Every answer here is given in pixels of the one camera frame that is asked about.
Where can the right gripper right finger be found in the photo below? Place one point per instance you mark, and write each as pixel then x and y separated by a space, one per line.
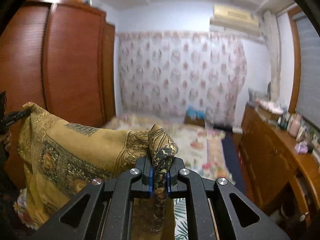
pixel 216 209

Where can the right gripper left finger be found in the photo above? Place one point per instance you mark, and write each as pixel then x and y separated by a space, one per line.
pixel 102 209

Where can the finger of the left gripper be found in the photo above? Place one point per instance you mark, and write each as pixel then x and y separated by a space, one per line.
pixel 16 116

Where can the brown patterned scarf cloth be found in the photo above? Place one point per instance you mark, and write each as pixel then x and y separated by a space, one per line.
pixel 61 158

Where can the floral bed cover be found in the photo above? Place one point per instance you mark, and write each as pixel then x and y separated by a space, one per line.
pixel 200 148

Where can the palm leaf print blanket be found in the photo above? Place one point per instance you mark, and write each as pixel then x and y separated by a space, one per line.
pixel 180 214

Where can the wooden louvered wardrobe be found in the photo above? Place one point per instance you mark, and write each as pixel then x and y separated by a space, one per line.
pixel 59 55

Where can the blue item on box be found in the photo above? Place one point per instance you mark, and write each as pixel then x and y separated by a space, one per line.
pixel 195 114

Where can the wooden dresser cabinet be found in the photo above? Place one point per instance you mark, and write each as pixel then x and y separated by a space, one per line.
pixel 273 164

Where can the pink bottle on dresser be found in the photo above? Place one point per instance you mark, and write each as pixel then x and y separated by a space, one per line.
pixel 294 128

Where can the floral circle pattern curtain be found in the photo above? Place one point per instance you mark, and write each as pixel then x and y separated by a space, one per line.
pixel 166 73

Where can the grey window blind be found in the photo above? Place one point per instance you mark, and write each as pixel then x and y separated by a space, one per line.
pixel 308 98

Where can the beige side curtain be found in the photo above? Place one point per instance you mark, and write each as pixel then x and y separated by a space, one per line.
pixel 271 31

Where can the wall air conditioner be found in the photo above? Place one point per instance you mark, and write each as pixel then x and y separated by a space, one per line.
pixel 236 19

